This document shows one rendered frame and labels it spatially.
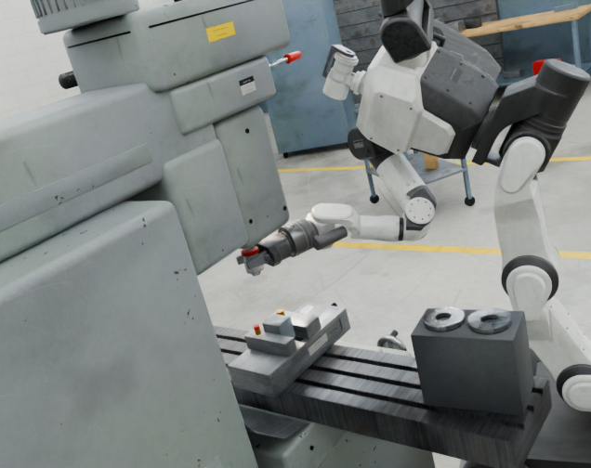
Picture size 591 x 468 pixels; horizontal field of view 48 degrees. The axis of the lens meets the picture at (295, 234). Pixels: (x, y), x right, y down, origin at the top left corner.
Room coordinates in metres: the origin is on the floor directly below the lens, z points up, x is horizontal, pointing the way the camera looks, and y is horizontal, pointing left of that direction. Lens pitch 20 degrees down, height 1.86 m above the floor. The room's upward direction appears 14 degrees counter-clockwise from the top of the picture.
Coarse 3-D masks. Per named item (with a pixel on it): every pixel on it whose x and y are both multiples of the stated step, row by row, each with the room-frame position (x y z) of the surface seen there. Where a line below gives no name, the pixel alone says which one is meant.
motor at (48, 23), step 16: (32, 0) 1.38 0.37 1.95; (48, 0) 1.35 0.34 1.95; (64, 0) 1.34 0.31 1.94; (80, 0) 1.34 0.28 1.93; (96, 0) 1.34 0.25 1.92; (112, 0) 1.36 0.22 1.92; (128, 0) 1.39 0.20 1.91; (48, 16) 1.36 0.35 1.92; (64, 16) 1.33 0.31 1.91; (80, 16) 1.33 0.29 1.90; (96, 16) 1.34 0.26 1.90; (112, 16) 1.35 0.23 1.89; (48, 32) 1.37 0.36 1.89
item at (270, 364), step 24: (312, 312) 1.72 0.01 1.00; (336, 312) 1.69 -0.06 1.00; (264, 336) 1.58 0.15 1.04; (288, 336) 1.55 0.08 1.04; (312, 336) 1.59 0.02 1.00; (336, 336) 1.65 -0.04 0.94; (240, 360) 1.56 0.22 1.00; (264, 360) 1.52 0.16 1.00; (288, 360) 1.50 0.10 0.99; (312, 360) 1.57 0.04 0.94; (240, 384) 1.53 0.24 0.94; (264, 384) 1.47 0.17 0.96; (288, 384) 1.49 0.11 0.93
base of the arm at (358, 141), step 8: (352, 128) 1.87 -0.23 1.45; (352, 136) 1.87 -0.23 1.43; (360, 136) 1.84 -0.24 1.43; (352, 144) 1.88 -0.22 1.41; (360, 144) 1.84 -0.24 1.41; (368, 144) 1.81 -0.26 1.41; (376, 144) 1.80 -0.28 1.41; (352, 152) 1.88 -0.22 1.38; (360, 152) 1.85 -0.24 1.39; (368, 152) 1.81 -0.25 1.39; (376, 152) 1.80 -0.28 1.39
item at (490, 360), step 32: (448, 320) 1.26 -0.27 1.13; (480, 320) 1.23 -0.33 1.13; (512, 320) 1.22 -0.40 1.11; (416, 352) 1.27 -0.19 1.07; (448, 352) 1.23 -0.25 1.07; (480, 352) 1.19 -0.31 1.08; (512, 352) 1.15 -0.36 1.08; (448, 384) 1.23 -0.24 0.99; (480, 384) 1.19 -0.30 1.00; (512, 384) 1.16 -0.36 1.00
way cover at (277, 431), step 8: (240, 408) 1.56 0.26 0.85; (248, 416) 1.50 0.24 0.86; (256, 416) 1.49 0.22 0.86; (264, 416) 1.49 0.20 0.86; (272, 416) 1.48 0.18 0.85; (280, 416) 1.48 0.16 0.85; (248, 424) 1.45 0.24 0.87; (256, 424) 1.44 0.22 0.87; (264, 424) 1.44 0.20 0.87; (272, 424) 1.43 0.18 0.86; (280, 424) 1.43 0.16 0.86; (288, 424) 1.42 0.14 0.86; (296, 424) 1.42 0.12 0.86; (304, 424) 1.41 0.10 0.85; (256, 432) 1.33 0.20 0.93; (264, 432) 1.40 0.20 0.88; (272, 432) 1.39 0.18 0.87; (280, 432) 1.39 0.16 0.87; (288, 432) 1.38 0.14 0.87
